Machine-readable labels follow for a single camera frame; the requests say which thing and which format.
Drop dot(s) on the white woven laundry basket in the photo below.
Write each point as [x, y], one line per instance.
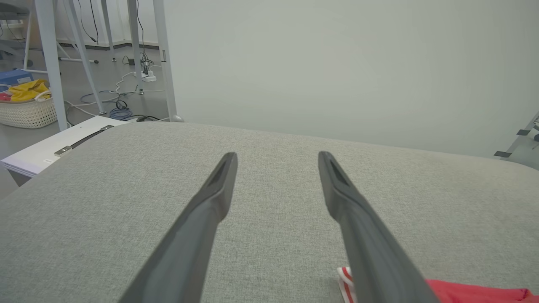
[27, 113]

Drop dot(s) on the yellow cloth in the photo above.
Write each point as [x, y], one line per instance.
[29, 89]

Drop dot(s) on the white partition panel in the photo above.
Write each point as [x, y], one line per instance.
[337, 63]

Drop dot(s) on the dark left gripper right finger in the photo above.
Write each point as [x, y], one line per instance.
[370, 252]

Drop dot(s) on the grey partition foot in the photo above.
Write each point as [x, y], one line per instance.
[177, 118]

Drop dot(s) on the red and white shirt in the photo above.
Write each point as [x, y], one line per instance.
[471, 294]

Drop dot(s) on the white equipment box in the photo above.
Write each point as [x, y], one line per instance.
[38, 153]

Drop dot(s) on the small white power strip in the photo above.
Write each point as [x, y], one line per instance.
[148, 77]

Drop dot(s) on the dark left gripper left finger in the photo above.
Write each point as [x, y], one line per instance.
[189, 244]

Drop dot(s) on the blue box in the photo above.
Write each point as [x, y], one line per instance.
[14, 78]

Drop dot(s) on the light grey table leg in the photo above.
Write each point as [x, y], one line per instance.
[84, 59]
[134, 42]
[50, 63]

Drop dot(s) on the grey fabric sofa seat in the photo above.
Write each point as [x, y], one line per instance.
[273, 252]

